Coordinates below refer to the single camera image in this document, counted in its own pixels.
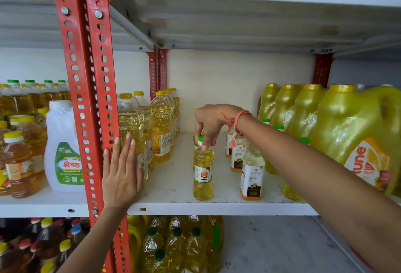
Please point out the person's left hand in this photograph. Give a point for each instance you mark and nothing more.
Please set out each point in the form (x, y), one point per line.
(120, 182)

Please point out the person's right hand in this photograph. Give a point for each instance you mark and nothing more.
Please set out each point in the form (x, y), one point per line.
(216, 119)

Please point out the person's left middle finger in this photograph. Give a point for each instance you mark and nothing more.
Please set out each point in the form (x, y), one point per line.
(126, 149)

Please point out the person's left little finger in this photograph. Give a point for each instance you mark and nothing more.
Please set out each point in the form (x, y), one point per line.
(106, 161)

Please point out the person's right thumb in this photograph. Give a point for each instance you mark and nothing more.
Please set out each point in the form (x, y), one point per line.
(209, 138)

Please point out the person's left thumb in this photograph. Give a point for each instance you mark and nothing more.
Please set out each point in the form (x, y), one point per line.
(140, 174)

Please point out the small yellow oil bottle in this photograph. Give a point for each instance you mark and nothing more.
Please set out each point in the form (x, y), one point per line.
(203, 172)

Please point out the person's right forearm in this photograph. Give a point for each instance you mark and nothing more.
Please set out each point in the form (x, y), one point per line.
(319, 182)

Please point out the person's left forearm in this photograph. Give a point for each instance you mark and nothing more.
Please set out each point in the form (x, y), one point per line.
(94, 241)

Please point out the small green-capped oil bottle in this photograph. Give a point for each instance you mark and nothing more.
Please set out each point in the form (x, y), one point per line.
(265, 121)
(200, 140)

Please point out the white metal shelf board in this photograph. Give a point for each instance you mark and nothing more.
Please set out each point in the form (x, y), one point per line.
(250, 9)
(175, 194)
(37, 205)
(34, 22)

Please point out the row of yellow-capped oil bottles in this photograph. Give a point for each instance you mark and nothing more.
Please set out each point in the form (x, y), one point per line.
(160, 125)

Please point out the white jug with green label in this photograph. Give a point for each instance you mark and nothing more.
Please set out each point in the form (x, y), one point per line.
(62, 157)

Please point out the large yellow oil jug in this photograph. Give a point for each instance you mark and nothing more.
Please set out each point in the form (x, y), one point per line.
(283, 107)
(268, 102)
(305, 113)
(354, 125)

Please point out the group of green-capped yellow bottles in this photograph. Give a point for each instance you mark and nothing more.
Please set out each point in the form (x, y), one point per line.
(175, 244)

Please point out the red perforated shelf upright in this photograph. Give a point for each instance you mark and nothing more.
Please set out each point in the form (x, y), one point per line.
(157, 69)
(90, 78)
(322, 69)

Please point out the group of amber oil bottles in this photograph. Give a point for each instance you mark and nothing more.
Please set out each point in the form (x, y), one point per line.
(22, 138)

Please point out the group of dark oil bottles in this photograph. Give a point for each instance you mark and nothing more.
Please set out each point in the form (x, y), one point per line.
(37, 244)

